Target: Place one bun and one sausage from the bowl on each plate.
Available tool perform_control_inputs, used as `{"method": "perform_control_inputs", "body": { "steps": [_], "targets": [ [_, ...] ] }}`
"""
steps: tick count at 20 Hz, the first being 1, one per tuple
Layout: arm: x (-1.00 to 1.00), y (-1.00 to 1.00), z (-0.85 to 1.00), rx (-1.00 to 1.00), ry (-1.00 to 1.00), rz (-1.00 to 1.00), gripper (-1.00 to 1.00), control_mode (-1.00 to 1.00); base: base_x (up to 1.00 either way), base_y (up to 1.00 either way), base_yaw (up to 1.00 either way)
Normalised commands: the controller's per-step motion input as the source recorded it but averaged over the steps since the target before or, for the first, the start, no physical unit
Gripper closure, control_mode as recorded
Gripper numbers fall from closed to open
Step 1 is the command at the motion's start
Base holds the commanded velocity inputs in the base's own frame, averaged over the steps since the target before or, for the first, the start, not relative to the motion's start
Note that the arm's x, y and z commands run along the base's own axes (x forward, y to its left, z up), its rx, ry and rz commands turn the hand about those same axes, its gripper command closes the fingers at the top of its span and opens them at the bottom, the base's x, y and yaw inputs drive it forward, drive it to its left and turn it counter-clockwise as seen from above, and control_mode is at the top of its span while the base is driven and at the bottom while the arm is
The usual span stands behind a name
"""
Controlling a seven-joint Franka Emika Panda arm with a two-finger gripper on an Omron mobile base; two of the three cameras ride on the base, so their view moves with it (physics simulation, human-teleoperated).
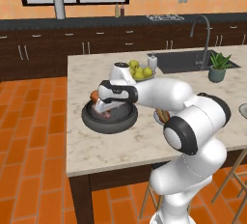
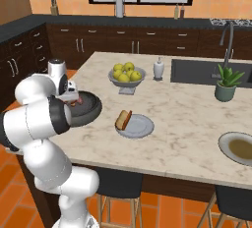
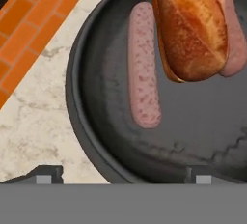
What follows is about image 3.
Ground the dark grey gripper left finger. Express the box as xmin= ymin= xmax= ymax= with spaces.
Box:
xmin=0 ymin=164 xmax=65 ymax=185

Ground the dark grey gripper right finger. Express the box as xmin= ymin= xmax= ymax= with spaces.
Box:
xmin=183 ymin=165 xmax=247 ymax=185

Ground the dark grey round bowl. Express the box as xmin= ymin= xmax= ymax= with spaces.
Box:
xmin=65 ymin=0 xmax=247 ymax=185

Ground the pink sausage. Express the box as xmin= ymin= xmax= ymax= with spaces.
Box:
xmin=219 ymin=0 xmax=247 ymax=78
xmin=127 ymin=1 xmax=163 ymax=129

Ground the golden brown bread bun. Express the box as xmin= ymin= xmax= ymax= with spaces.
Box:
xmin=150 ymin=0 xmax=231 ymax=84

